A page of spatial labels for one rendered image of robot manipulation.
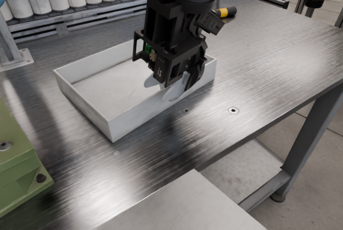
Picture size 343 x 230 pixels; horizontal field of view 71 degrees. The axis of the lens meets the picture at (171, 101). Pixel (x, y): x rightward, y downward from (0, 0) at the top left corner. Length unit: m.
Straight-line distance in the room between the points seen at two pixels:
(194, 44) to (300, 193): 1.21
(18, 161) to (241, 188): 0.90
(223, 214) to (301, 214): 1.06
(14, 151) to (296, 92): 0.51
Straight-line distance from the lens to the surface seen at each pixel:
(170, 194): 0.35
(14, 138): 0.37
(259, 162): 1.20
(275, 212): 1.35
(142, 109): 0.42
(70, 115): 0.49
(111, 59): 0.59
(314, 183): 1.52
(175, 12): 0.29
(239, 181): 1.11
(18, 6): 0.81
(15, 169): 0.36
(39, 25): 0.80
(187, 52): 0.32
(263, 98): 0.52
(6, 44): 0.69
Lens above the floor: 1.14
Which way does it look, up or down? 40 degrees down
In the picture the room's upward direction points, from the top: straight up
